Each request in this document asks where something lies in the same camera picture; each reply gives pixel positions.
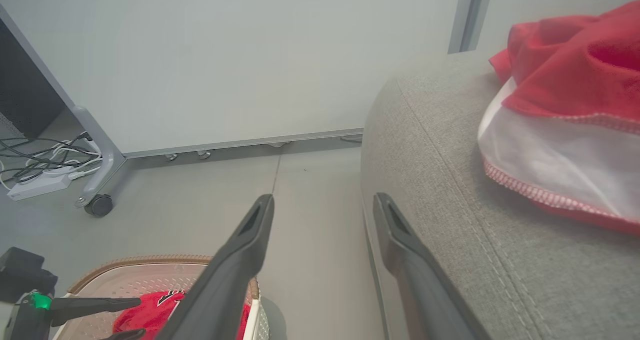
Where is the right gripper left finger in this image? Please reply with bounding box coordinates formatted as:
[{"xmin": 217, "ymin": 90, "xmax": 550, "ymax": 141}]
[{"xmin": 155, "ymin": 194, "xmax": 275, "ymax": 340}]

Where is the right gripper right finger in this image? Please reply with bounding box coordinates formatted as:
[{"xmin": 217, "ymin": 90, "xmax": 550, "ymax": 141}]
[{"xmin": 373, "ymin": 193, "xmax": 493, "ymax": 340}]

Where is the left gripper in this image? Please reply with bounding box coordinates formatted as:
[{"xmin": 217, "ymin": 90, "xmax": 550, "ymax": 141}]
[{"xmin": 0, "ymin": 292, "xmax": 147, "ymax": 340}]

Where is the red garment with white band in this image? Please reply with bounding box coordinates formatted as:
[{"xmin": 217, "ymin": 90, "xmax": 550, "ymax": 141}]
[{"xmin": 477, "ymin": 0, "xmax": 640, "ymax": 236}]

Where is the grey fabric sofa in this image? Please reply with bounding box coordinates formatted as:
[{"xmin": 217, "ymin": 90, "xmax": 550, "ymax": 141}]
[{"xmin": 360, "ymin": 50, "xmax": 640, "ymax": 340}]

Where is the red jersey with black print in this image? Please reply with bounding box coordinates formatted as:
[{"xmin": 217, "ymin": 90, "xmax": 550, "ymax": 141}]
[{"xmin": 112, "ymin": 290, "xmax": 251, "ymax": 340}]

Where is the white laundry basket brown rim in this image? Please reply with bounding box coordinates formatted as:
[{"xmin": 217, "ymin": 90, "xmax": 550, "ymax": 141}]
[{"xmin": 52, "ymin": 254, "xmax": 271, "ymax": 340}]

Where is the black castor wheel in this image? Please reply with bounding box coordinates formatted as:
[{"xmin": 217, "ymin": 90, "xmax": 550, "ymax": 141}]
[{"xmin": 84, "ymin": 194, "xmax": 114, "ymax": 218}]

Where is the white long power strip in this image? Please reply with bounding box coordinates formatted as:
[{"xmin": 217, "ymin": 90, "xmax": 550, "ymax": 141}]
[{"xmin": 7, "ymin": 172, "xmax": 73, "ymax": 201}]

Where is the grey partition foot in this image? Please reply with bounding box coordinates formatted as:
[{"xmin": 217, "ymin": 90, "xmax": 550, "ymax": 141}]
[{"xmin": 70, "ymin": 105, "xmax": 128, "ymax": 208}]

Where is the wide white partition panel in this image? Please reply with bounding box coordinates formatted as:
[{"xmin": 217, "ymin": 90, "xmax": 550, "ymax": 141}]
[{"xmin": 0, "ymin": 0, "xmax": 478, "ymax": 160}]

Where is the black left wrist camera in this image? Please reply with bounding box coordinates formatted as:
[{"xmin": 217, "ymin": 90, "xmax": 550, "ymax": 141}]
[{"xmin": 0, "ymin": 247, "xmax": 58, "ymax": 303}]

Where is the white cable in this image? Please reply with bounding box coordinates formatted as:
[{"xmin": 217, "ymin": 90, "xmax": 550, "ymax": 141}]
[{"xmin": 0, "ymin": 145, "xmax": 103, "ymax": 190}]

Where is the black cable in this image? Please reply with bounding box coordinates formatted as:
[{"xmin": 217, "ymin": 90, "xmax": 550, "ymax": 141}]
[{"xmin": 0, "ymin": 135, "xmax": 103, "ymax": 183}]

